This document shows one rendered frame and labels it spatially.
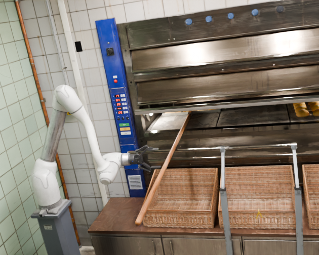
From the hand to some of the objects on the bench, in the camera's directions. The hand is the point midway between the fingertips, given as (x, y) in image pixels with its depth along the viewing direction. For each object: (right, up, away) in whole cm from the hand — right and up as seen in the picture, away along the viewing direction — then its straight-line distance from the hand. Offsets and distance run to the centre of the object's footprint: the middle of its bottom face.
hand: (157, 158), depth 262 cm
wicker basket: (+78, -43, +27) cm, 93 cm away
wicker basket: (+21, -47, +43) cm, 67 cm away
